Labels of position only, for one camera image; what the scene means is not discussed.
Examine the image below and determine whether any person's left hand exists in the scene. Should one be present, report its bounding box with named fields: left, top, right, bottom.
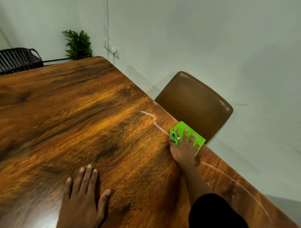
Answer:
left=56, top=164, right=111, bottom=228

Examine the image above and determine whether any person's right hand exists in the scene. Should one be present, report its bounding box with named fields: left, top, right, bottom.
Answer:
left=169, top=128, right=201, bottom=168

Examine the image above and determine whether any green cleaning cloth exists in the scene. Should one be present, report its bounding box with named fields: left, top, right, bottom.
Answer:
left=169, top=121, right=206, bottom=156

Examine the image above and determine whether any person's right forearm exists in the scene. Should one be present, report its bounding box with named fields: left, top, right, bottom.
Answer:
left=179, top=163, right=214, bottom=207

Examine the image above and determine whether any brown leather chair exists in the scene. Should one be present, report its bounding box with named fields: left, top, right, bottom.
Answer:
left=154, top=71, right=234, bottom=144

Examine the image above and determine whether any green potted plant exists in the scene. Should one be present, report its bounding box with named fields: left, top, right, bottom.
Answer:
left=62, top=30, right=93, bottom=60

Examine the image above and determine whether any black woven basket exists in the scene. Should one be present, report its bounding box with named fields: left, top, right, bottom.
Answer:
left=0, top=48, right=44, bottom=75

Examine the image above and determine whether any white wall socket panel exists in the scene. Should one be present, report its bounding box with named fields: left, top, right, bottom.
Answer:
left=103, top=37, right=120, bottom=59

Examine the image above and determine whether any white cable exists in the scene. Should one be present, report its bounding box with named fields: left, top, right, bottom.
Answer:
left=104, top=0, right=115, bottom=65

